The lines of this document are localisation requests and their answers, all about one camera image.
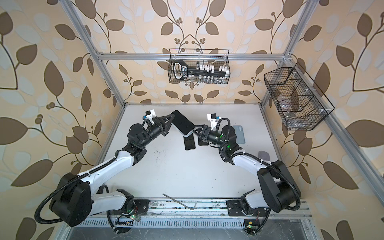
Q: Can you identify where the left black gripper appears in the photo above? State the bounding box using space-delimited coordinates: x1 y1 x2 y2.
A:
138 113 174 149

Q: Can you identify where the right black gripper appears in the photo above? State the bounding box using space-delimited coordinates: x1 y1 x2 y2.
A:
191 125 228 150

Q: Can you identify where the black phone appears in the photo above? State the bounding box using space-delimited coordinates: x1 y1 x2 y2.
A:
184 135 196 151
198 135 209 146
172 110 195 138

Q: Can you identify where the black phone front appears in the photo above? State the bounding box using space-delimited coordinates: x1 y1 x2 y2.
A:
172 110 195 138

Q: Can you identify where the pale blue phone case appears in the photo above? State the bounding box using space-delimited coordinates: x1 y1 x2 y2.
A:
233 126 246 145

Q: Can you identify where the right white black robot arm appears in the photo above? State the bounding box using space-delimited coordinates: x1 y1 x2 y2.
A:
194 118 302 216

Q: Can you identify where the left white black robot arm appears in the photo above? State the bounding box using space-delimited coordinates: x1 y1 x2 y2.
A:
34 114 175 227

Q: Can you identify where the black socket holder tool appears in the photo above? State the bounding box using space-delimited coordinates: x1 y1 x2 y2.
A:
171 60 231 80

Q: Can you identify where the grey oval pad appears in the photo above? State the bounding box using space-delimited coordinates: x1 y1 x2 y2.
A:
258 151 270 161

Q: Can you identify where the metal hex key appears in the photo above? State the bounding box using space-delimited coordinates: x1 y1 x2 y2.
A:
163 194 197 211

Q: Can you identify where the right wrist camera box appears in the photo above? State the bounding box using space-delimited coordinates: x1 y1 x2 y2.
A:
207 114 220 131

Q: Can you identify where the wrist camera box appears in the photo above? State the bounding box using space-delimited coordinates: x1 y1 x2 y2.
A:
207 114 220 131
143 110 156 120

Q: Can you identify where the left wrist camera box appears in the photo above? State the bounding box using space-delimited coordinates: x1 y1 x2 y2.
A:
143 110 156 120

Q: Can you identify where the black wire basket back wall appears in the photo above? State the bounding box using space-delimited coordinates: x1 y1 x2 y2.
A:
168 48 231 85

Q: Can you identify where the black wire basket wall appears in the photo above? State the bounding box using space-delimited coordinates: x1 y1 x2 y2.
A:
168 48 231 85
264 63 335 131

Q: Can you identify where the black wire basket right wall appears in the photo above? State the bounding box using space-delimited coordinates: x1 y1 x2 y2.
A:
264 63 335 131

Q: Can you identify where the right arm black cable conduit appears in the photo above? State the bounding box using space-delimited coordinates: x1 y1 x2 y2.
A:
217 117 302 211

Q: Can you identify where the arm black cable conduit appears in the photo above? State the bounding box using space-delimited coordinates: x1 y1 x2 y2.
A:
34 155 118 225
217 117 302 211

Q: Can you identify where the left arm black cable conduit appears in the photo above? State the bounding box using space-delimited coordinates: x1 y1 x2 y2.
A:
34 155 118 225

